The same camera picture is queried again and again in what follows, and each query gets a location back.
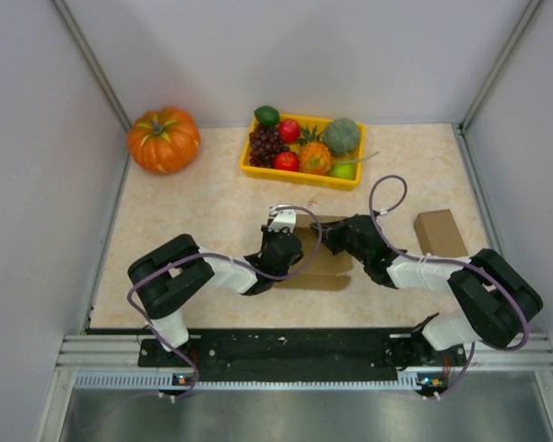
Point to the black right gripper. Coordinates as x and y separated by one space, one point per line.
332 233

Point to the brown cardboard box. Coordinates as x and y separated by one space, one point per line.
438 234

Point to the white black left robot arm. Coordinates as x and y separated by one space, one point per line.
167 277

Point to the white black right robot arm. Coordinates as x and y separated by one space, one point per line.
495 302

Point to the light green apple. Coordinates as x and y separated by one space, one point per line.
346 169

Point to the orange horned melon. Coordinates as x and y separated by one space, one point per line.
315 157

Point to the green netted melon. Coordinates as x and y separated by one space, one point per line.
341 136

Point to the red apple front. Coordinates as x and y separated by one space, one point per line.
288 161

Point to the red apple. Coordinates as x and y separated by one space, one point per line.
289 131
288 161

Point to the red apple rear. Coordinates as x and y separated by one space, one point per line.
289 131

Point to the purple grape bunch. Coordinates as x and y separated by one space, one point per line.
265 145

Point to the dark green lime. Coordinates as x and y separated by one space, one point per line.
267 115

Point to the orange pumpkin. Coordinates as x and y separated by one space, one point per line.
163 141

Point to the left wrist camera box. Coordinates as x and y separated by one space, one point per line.
281 219

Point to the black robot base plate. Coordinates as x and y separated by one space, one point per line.
302 354

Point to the aluminium frame post right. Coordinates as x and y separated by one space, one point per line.
522 26

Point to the aluminium frame post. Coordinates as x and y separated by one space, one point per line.
91 61
522 26

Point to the white slotted cable duct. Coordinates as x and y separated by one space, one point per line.
103 380

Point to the aluminium frame post left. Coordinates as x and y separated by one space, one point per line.
91 61

